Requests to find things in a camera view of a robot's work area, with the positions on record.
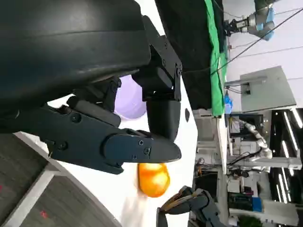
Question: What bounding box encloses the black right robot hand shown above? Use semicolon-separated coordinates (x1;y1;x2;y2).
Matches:
157;185;224;227

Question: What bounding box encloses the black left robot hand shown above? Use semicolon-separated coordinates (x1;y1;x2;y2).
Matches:
0;0;183;175

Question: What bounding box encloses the orange white toy bread roll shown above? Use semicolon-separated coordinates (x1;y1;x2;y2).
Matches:
137;162;171;198

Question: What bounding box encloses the lilac plate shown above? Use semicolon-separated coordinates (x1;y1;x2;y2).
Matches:
115;75;147;120

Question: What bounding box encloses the blue bag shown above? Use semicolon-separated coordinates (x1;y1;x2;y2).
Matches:
224;91;234;114

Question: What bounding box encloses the black backdrop cloth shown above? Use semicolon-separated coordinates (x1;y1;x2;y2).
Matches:
155;0;224;111

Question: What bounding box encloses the grey desk panel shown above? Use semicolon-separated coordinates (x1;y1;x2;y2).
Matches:
224;66;298;113

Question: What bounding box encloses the green cloth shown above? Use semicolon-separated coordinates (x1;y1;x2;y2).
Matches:
205;0;229;119

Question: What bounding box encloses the thin black background cable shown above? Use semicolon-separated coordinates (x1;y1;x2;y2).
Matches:
210;8;303;74

